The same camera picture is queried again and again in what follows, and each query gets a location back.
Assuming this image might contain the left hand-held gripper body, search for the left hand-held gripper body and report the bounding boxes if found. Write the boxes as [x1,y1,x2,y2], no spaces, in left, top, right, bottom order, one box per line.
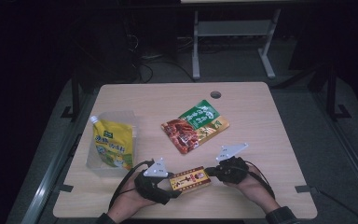
[133,157,183,205]

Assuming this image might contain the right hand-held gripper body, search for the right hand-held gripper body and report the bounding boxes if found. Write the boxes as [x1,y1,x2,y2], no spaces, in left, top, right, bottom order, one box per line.
[213,143,250,185]

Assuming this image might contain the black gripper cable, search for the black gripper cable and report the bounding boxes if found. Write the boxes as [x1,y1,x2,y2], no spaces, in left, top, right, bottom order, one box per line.
[244,160,277,201]
[107,160,155,211]

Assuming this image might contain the black floor cables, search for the black floor cables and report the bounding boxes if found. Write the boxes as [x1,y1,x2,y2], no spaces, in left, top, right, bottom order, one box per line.
[130,33,198,84]

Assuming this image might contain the black metal stand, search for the black metal stand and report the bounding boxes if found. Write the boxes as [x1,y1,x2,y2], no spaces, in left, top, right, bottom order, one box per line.
[322,62,352,122]
[60,69,87,122]

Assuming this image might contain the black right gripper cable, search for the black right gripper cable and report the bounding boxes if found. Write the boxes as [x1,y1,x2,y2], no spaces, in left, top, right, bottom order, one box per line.
[244,160,277,201]

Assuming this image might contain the red and green sauce packet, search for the red and green sauce packet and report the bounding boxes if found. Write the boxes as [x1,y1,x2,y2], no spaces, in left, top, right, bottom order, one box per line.
[160,99,231,155]

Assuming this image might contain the aluminium floor rail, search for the aluminium floor rail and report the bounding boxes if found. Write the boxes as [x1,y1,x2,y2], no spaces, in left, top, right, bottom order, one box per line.
[310,90,358,203]
[20,92,101,224]

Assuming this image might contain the small red gold packet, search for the small red gold packet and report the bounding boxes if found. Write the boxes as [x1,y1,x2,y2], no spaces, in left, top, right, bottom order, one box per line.
[168,165,213,195]

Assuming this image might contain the person's right hand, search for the person's right hand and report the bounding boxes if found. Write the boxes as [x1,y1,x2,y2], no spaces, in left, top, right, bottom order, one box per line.
[223,163,282,215]

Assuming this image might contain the thin black floor cable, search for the thin black floor cable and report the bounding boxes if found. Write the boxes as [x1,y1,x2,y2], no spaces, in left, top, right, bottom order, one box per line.
[318,189,358,224]

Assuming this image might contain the clear plastic container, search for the clear plastic container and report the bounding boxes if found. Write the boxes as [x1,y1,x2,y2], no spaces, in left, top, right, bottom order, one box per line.
[86,110,139,178]

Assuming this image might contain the grey table bracket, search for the grey table bracket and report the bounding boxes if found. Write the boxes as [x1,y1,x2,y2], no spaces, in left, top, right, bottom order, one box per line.
[54,183,75,194]
[294,184,320,195]

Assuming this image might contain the white metal table frame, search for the white metal table frame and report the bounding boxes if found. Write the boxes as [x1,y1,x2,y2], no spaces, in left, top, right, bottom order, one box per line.
[191,8,282,80]

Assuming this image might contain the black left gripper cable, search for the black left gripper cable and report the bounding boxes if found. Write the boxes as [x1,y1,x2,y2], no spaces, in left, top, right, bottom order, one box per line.
[107,160,155,211]

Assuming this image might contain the yellow green spout pouch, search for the yellow green spout pouch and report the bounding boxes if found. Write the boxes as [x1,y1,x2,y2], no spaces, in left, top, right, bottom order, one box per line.
[89,115,134,171]

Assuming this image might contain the person's left hand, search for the person's left hand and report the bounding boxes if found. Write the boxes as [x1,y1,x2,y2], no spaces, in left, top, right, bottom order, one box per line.
[106,172,157,224]

